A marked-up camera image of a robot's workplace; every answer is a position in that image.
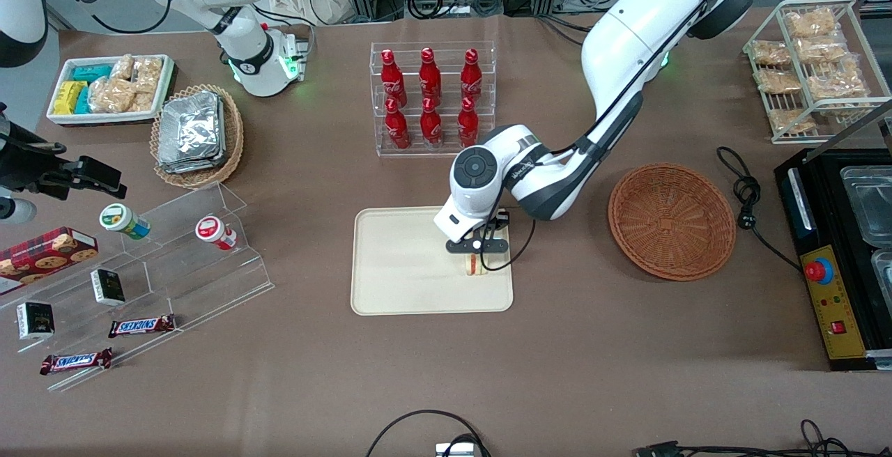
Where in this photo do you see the clear acrylic bottle rack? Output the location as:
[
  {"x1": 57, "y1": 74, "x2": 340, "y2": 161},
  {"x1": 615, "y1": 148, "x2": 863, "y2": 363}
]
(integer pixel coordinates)
[{"x1": 370, "y1": 41, "x2": 497, "y2": 158}]

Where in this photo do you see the small black box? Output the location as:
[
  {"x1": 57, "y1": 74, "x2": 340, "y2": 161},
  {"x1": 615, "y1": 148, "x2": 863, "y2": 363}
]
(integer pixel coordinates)
[
  {"x1": 91, "y1": 269, "x2": 126, "y2": 306},
  {"x1": 16, "y1": 302, "x2": 55, "y2": 341}
]

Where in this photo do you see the grey metal bar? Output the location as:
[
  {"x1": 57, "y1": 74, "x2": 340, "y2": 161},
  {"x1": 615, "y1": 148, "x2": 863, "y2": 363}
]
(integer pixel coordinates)
[{"x1": 822, "y1": 98, "x2": 892, "y2": 146}]

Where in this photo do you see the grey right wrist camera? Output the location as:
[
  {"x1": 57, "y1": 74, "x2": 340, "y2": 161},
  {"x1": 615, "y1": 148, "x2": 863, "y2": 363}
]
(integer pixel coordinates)
[{"x1": 0, "y1": 196, "x2": 37, "y2": 226}]

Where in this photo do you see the black sealing machine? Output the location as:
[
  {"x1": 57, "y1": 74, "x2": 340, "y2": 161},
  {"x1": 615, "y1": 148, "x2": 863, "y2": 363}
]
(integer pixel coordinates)
[{"x1": 775, "y1": 147, "x2": 892, "y2": 371}]

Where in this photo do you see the round brown wicker basket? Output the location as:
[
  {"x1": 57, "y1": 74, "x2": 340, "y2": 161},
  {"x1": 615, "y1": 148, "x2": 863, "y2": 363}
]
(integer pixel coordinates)
[{"x1": 608, "y1": 163, "x2": 737, "y2": 282}]

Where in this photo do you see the beige plastic tray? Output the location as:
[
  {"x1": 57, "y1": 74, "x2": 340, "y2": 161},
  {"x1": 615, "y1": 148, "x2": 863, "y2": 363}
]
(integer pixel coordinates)
[{"x1": 351, "y1": 204, "x2": 514, "y2": 316}]

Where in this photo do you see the red lid yogurt cup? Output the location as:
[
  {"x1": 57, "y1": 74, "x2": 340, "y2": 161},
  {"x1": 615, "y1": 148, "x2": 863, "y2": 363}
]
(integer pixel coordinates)
[{"x1": 195, "y1": 215, "x2": 238, "y2": 251}]

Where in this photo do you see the bagged fried snack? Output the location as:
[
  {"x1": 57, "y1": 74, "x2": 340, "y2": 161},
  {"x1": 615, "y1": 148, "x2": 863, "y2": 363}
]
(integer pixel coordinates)
[
  {"x1": 751, "y1": 40, "x2": 792, "y2": 66},
  {"x1": 756, "y1": 68, "x2": 802, "y2": 94},
  {"x1": 769, "y1": 109, "x2": 817, "y2": 134},
  {"x1": 784, "y1": 8, "x2": 837, "y2": 38},
  {"x1": 794, "y1": 36, "x2": 847, "y2": 65},
  {"x1": 808, "y1": 60, "x2": 869, "y2": 100}
]

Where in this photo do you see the small clear plastic container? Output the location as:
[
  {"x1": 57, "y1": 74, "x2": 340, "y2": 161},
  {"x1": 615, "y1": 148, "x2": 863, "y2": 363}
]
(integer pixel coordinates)
[{"x1": 871, "y1": 248, "x2": 892, "y2": 297}]

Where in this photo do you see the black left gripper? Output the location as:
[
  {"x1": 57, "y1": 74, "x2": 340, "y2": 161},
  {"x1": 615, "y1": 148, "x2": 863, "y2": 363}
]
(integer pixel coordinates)
[{"x1": 446, "y1": 210, "x2": 510, "y2": 271}]

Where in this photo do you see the black power cable with plug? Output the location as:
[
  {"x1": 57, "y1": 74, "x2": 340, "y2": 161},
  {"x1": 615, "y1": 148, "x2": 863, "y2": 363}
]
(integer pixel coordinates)
[{"x1": 716, "y1": 146, "x2": 802, "y2": 271}]

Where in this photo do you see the stack of foil containers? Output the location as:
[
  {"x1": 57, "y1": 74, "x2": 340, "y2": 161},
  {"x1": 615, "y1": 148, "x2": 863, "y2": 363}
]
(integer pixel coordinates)
[{"x1": 157, "y1": 91, "x2": 227, "y2": 173}]

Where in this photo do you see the red cola bottle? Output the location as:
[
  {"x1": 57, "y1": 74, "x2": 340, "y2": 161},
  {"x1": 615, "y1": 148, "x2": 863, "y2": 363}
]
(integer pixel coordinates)
[
  {"x1": 385, "y1": 98, "x2": 410, "y2": 150},
  {"x1": 380, "y1": 49, "x2": 407, "y2": 106},
  {"x1": 461, "y1": 49, "x2": 483, "y2": 102},
  {"x1": 419, "y1": 47, "x2": 442, "y2": 104},
  {"x1": 458, "y1": 97, "x2": 479, "y2": 147},
  {"x1": 420, "y1": 98, "x2": 443, "y2": 148}
]

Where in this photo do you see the yellow snack packet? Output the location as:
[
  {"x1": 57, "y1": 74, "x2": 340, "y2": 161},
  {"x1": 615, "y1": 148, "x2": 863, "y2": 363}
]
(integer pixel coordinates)
[{"x1": 54, "y1": 81, "x2": 88, "y2": 115}]

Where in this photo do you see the black cable with connector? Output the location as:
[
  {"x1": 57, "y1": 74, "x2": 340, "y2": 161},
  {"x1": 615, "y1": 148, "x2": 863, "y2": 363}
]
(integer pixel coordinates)
[{"x1": 634, "y1": 419, "x2": 892, "y2": 457}]

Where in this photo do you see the green lid yogurt cup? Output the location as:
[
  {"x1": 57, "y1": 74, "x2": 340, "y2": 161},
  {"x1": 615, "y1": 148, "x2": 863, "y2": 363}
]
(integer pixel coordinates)
[{"x1": 99, "y1": 203, "x2": 151, "y2": 240}]

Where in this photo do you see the Snickers chocolate bar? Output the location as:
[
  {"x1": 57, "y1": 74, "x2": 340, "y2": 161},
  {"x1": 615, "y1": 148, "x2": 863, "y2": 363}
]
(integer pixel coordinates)
[
  {"x1": 108, "y1": 314, "x2": 176, "y2": 339},
  {"x1": 40, "y1": 348, "x2": 114, "y2": 375}
]

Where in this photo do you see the oval light wicker basket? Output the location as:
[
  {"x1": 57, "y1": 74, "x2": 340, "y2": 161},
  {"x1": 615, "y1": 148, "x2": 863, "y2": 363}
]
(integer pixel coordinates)
[{"x1": 150, "y1": 83, "x2": 245, "y2": 189}]

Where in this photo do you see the white rectangular snack bin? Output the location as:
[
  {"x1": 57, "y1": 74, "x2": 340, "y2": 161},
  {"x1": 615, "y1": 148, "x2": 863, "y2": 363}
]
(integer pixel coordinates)
[{"x1": 47, "y1": 54, "x2": 175, "y2": 127}]

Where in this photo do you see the red tartan cookie box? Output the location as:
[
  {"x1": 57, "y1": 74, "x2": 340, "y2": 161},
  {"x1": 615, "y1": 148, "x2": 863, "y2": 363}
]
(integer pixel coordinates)
[{"x1": 0, "y1": 227, "x2": 99, "y2": 296}]

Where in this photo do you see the clear acrylic stepped display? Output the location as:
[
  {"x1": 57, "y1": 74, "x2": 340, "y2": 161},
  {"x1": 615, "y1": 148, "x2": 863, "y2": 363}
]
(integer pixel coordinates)
[{"x1": 0, "y1": 182, "x2": 275, "y2": 394}]

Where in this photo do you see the large clear plastic container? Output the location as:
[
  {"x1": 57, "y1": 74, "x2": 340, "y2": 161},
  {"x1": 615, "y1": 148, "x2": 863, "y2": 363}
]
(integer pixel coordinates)
[{"x1": 840, "y1": 164, "x2": 892, "y2": 246}]

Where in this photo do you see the white wire rack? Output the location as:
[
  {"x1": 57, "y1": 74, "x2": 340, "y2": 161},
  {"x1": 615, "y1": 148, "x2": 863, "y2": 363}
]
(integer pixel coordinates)
[{"x1": 742, "y1": 0, "x2": 892, "y2": 146}]

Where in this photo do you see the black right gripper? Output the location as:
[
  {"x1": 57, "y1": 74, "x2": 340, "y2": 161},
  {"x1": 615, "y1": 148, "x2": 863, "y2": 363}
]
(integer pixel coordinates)
[{"x1": 0, "y1": 123, "x2": 128, "y2": 200}]

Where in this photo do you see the black looped cable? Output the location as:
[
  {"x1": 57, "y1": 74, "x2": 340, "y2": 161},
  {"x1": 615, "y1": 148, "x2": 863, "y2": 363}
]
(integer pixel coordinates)
[{"x1": 366, "y1": 410, "x2": 492, "y2": 457}]

